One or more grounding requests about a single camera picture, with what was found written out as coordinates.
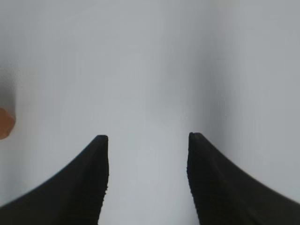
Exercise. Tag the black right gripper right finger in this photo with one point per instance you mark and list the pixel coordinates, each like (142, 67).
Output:
(224, 194)

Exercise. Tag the orange soda plastic bottle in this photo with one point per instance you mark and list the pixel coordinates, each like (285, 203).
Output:
(7, 103)

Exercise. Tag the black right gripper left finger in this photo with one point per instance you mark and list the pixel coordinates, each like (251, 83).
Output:
(73, 196)

